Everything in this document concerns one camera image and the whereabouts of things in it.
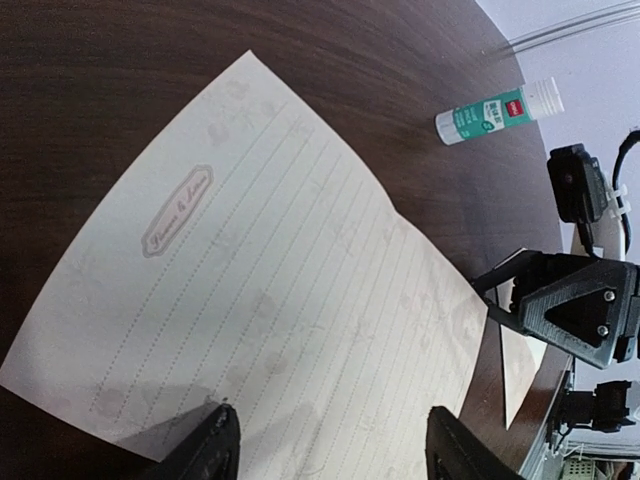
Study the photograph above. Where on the beige envelope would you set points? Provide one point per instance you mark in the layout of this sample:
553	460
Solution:
522	357

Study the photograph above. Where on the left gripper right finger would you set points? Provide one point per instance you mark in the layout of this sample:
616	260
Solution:
454	452

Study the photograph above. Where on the right aluminium frame post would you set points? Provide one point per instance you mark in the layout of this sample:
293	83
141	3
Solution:
626	12

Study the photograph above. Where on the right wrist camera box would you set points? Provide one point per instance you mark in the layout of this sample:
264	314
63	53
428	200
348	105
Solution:
590	202

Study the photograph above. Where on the green white glue stick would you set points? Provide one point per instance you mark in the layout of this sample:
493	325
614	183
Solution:
528	103

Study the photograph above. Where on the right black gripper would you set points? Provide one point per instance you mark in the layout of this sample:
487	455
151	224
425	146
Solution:
589	308

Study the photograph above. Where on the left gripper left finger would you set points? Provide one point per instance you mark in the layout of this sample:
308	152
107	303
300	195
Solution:
210	452

